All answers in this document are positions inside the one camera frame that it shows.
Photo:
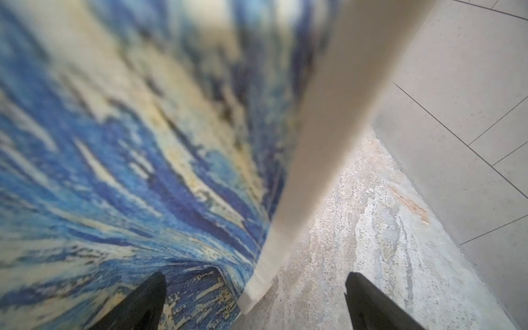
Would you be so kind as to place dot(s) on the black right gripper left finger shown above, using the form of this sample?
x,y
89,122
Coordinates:
x,y
141,309

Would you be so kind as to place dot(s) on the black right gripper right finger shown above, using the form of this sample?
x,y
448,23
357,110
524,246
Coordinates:
x,y
370,308

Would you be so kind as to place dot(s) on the canvas bag starry night print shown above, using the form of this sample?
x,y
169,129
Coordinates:
x,y
191,138

